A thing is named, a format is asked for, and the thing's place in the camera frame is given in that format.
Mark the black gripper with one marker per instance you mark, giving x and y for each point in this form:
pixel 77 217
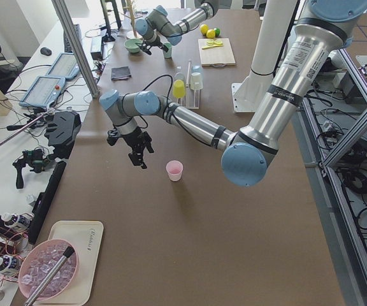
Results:
pixel 155 43
pixel 132 138

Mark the blue teach pendant near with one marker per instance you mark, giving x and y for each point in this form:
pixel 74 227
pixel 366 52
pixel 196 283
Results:
pixel 44 92

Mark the grey cup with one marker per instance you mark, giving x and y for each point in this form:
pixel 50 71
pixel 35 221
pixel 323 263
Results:
pixel 179 76

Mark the wooden cutting board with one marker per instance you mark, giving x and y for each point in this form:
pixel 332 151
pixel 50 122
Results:
pixel 216 57

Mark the black computer mouse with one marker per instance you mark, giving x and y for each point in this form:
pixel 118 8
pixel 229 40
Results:
pixel 45 51

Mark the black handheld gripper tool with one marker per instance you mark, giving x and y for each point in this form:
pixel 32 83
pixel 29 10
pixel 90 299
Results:
pixel 35 159

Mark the mint green cup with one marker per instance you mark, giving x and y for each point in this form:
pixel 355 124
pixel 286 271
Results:
pixel 168 54

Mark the green bowl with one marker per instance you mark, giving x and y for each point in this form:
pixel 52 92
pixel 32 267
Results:
pixel 133 45

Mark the wooden mug tree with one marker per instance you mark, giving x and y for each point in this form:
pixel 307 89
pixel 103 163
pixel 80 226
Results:
pixel 129 11

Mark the black bar case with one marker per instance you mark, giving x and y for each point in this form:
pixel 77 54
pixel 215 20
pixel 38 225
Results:
pixel 43 204

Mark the pink bowl with ice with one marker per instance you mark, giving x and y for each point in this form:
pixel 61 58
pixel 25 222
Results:
pixel 40 261

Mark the pink cup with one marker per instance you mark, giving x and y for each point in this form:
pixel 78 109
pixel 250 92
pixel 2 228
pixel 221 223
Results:
pixel 174 170

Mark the white cup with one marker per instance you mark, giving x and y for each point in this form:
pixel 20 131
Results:
pixel 196 81

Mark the white wire cup holder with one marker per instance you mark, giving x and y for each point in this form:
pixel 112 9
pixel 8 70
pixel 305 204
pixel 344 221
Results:
pixel 192 98

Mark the blue teach pendant far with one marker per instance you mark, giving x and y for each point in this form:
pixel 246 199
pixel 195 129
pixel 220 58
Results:
pixel 64 66

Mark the grey folded cloth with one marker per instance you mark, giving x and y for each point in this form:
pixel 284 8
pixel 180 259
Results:
pixel 120 73

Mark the light blue cup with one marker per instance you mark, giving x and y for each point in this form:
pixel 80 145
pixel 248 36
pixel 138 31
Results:
pixel 196 69

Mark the yellow lemon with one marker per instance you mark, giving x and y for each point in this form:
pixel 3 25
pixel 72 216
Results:
pixel 203 29
pixel 211 34

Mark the aluminium frame post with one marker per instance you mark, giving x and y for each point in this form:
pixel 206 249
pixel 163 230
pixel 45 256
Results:
pixel 77 48

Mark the black perforated device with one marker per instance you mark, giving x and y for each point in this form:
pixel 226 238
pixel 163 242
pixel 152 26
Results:
pixel 61 133

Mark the yellow plastic knife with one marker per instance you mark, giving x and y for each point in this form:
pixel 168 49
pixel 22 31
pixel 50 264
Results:
pixel 210 46

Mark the yellow cup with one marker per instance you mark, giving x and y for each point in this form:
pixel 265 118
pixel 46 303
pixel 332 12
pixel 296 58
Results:
pixel 179 89

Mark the cream plastic tray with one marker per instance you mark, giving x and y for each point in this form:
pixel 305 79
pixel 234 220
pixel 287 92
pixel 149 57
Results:
pixel 85 237

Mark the blue teach pendant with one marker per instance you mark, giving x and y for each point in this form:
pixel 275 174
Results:
pixel 44 92
pixel 64 66

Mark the metal tongs black tip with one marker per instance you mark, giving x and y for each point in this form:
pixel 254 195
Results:
pixel 50 275

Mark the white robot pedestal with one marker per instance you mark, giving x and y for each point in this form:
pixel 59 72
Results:
pixel 278 20

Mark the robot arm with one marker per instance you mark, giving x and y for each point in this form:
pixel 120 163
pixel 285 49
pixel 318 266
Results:
pixel 324 26
pixel 157 22

